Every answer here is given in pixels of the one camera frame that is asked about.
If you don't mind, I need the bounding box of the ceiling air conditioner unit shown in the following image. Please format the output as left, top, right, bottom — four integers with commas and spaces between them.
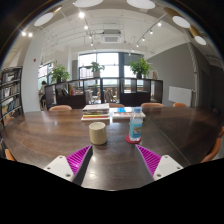
102, 29, 121, 43

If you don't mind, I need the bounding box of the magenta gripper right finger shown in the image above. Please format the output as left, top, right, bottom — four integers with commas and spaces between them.
136, 145, 182, 180

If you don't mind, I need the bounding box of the potted plant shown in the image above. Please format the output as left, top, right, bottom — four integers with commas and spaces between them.
129, 58, 151, 79
51, 64, 70, 83
86, 62, 105, 77

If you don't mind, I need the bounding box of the orange chair near left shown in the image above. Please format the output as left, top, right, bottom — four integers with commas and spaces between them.
5, 149, 16, 161

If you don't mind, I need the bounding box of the book with blue cover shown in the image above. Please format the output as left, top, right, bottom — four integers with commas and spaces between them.
111, 106, 147, 120

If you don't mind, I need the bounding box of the beige cylindrical cup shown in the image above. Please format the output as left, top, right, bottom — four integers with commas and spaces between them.
89, 122, 107, 145

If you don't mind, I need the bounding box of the potted plant right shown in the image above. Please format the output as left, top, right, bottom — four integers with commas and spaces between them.
129, 58, 151, 79

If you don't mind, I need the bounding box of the tall bookshelf with books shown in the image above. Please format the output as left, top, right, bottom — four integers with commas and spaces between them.
0, 66, 23, 131

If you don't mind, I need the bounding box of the orange chair far right end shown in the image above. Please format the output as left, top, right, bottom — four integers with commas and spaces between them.
173, 103, 186, 107

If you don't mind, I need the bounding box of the orange chair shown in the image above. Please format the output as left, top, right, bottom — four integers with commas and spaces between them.
141, 103, 164, 107
49, 105, 72, 111
202, 126, 224, 163
109, 103, 125, 108
5, 149, 16, 161

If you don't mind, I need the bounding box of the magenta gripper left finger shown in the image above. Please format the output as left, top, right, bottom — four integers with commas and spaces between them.
44, 145, 93, 185

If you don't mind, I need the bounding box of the orange chair far right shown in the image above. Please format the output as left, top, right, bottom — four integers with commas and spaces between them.
141, 103, 164, 107

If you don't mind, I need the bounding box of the red round coaster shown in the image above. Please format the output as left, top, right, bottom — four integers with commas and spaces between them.
125, 135, 141, 144

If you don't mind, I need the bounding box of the potted plant left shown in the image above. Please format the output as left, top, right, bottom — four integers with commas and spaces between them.
51, 64, 70, 83

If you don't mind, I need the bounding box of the orange chair far left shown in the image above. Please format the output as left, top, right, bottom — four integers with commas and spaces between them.
49, 105, 72, 111

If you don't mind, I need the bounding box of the potted plant centre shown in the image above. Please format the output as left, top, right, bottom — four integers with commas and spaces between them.
86, 62, 105, 77

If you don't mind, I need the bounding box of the orange chair near right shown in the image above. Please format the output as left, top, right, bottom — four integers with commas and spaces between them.
202, 126, 224, 163

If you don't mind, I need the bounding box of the clear plastic water bottle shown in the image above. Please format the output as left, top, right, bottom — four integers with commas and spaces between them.
129, 107, 143, 142

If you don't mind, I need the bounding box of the white radiator panel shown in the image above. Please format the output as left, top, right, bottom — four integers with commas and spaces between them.
168, 86, 192, 106

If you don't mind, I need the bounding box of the seated person in background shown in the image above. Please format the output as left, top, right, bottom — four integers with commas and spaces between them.
39, 81, 47, 109

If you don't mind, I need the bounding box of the low black shelving unit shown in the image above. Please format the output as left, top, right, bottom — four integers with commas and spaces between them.
45, 77, 163, 109

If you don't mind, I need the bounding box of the stack of books left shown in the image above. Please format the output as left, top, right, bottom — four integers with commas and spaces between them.
82, 103, 110, 120

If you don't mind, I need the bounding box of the orange chair far centre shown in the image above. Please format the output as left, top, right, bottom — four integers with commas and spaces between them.
109, 103, 125, 108

